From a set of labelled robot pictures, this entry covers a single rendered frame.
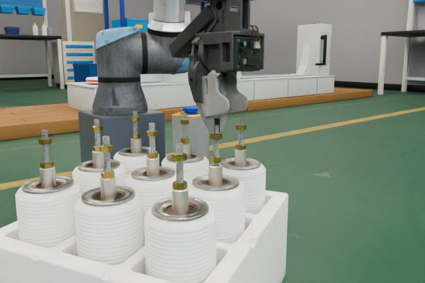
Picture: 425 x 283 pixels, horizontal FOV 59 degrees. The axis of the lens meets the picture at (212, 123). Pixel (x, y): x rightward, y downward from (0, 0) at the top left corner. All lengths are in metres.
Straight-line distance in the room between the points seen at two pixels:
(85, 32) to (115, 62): 5.92
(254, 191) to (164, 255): 0.26
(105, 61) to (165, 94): 1.79
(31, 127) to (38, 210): 1.79
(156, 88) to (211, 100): 2.21
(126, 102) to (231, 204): 0.53
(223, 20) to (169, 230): 0.30
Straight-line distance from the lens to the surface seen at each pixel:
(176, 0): 1.03
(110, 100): 1.04
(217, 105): 0.55
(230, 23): 0.54
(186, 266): 0.50
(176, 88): 2.85
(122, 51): 1.03
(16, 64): 8.91
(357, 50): 6.20
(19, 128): 2.38
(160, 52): 1.04
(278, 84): 3.59
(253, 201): 0.70
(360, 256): 0.98
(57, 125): 2.43
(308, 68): 4.18
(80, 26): 6.92
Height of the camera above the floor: 0.45
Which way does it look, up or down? 10 degrees down
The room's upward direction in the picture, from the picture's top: straight up
